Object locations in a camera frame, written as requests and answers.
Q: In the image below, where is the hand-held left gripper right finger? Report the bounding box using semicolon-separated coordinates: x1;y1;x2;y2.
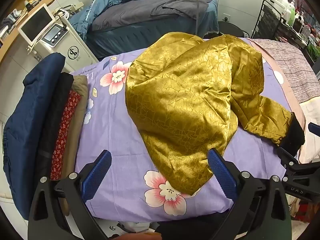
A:
207;148;292;240

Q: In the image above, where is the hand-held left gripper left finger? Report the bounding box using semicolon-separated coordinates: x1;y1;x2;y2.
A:
28;150;112;240

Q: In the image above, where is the gold satin padded jacket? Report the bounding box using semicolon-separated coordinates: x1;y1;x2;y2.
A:
124;32;306;196

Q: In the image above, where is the person's left hand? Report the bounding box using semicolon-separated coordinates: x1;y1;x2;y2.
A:
117;232;163;240

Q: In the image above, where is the purple floral bedsheet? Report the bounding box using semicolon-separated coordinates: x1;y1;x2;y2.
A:
56;37;307;217

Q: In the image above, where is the red floral folded garment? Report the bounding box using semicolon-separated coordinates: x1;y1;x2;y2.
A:
50;90;82;180

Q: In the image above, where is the dark cloth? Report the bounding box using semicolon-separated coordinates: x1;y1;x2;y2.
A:
155;212;227;240

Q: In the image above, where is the grey striped cloth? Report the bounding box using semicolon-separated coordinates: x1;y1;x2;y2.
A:
252;39;320;104

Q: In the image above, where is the black folded garment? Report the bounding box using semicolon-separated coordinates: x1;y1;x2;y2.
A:
37;72;75;180

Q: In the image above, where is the tan folded garment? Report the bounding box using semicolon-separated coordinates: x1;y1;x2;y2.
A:
60;75;88;215

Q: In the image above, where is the navy quilted folded garment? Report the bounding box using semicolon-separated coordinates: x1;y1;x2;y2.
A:
2;52;66;219

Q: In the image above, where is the dark brown bottle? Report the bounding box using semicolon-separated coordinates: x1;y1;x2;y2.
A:
292;11;304;32

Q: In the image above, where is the green bottle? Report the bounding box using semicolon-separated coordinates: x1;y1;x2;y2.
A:
287;1;297;27

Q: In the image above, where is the white beauty machine with screen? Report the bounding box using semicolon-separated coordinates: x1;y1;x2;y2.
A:
17;3;100;73

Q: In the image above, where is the black round stool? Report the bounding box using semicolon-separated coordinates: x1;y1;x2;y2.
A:
217;21;250;38

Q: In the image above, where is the white pump bottle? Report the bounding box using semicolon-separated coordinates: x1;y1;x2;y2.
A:
275;0;290;13

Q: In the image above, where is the massage bed with teal cover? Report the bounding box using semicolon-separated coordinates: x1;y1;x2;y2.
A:
86;0;219;60

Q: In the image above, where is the blue quilt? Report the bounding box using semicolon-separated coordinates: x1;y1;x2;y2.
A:
69;0;153;42

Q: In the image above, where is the translucent grey pole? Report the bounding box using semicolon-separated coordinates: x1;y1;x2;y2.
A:
195;0;202;38

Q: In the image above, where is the grey blanket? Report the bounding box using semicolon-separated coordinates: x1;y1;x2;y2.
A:
90;0;215;32

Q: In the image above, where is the grey white cloth on shelf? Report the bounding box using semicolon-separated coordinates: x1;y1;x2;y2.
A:
5;8;26;27

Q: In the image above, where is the black wire cart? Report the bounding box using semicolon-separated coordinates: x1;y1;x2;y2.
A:
251;0;320;63

